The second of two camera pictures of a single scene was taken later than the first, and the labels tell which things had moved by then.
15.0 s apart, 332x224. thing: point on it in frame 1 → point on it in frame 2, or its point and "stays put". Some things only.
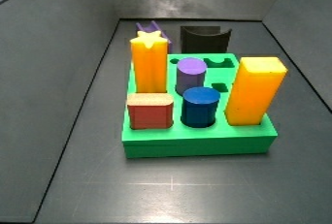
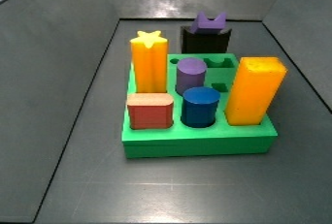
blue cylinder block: (198, 108) stays put
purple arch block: (154, 27) → (207, 26)
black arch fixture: (203, 40) stays put
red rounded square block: (150, 111) stays put
